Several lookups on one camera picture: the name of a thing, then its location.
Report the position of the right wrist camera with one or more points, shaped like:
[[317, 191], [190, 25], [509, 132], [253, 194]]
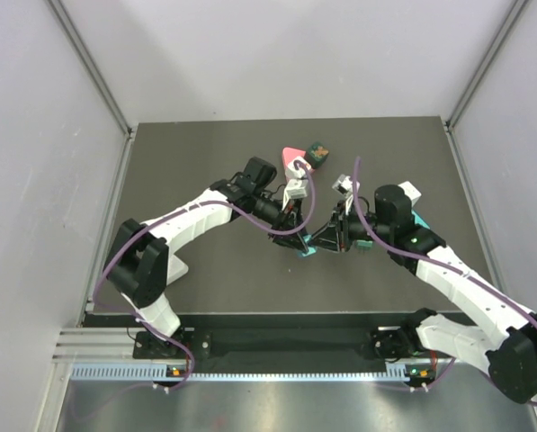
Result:
[[344, 186]]

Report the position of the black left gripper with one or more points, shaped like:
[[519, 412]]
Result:
[[287, 221]]

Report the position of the white tiger cube adapter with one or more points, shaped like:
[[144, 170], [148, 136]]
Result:
[[297, 168]]

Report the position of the teal triangular power strip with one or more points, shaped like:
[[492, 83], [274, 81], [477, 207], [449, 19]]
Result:
[[419, 220]]

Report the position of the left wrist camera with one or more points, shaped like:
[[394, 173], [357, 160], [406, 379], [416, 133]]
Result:
[[295, 189]]

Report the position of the grey white cube adapter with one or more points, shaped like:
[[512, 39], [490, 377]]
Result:
[[411, 192]]

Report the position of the slotted cable duct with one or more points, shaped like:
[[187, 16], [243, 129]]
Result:
[[167, 373]]

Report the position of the dark green cube adapter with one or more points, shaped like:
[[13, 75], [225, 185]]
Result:
[[316, 155]]

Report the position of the white triangular power strip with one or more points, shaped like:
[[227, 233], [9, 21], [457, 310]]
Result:
[[176, 269]]

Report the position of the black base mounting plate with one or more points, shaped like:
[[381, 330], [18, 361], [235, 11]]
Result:
[[274, 342]]

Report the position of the mint green cube charger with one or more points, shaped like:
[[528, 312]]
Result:
[[363, 245]]

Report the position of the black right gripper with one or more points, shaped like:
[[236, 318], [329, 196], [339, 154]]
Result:
[[328, 236]]

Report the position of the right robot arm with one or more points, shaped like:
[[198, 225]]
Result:
[[501, 341]]

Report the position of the teal cube charger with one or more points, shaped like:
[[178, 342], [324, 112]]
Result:
[[307, 251]]

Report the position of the pink triangular power strip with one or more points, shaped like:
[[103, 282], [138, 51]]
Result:
[[289, 154]]

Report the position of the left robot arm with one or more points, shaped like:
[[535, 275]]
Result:
[[142, 260]]

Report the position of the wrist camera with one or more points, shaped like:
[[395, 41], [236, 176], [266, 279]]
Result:
[[344, 186], [295, 189]]

